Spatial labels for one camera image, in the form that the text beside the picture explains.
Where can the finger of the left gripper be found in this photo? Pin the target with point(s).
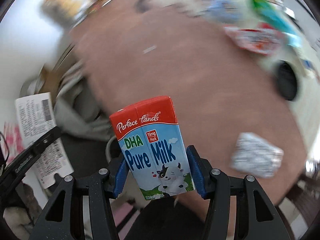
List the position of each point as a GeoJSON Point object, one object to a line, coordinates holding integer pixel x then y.
{"type": "Point", "coordinates": [16, 170]}

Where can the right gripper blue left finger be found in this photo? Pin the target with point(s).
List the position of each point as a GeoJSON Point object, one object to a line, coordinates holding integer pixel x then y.
{"type": "Point", "coordinates": [62, 217]}

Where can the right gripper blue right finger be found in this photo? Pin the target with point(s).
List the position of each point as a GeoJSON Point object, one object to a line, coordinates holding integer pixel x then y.
{"type": "Point", "coordinates": [256, 216]}

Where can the silver blister pack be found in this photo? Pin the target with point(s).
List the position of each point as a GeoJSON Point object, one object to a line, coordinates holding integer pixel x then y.
{"type": "Point", "coordinates": [256, 156]}

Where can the blue red milk carton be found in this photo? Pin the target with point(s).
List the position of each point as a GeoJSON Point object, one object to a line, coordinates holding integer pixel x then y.
{"type": "Point", "coordinates": [151, 142]}

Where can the black plastic cup lid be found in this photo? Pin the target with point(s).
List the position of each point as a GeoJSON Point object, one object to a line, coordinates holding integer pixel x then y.
{"type": "Point", "coordinates": [286, 81]}

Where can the grey trash bag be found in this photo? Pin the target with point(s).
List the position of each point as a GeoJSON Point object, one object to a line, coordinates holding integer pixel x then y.
{"type": "Point", "coordinates": [76, 110]}

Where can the pink white patterned item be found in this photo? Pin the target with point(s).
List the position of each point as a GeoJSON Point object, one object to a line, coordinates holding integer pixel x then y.
{"type": "Point", "coordinates": [12, 144]}

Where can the brown cardboard piece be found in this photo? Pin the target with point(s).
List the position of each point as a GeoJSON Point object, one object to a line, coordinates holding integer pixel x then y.
{"type": "Point", "coordinates": [50, 80]}

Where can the red white snack wrapper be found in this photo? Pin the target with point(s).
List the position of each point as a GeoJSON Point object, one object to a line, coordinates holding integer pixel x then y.
{"type": "Point", "coordinates": [263, 40]}

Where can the light blue crumpled wrapper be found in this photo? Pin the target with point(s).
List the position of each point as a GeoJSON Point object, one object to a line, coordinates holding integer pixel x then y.
{"type": "Point", "coordinates": [223, 11]}

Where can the green cyan snack bag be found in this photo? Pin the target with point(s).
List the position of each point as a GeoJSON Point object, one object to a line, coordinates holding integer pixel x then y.
{"type": "Point", "coordinates": [271, 15]}

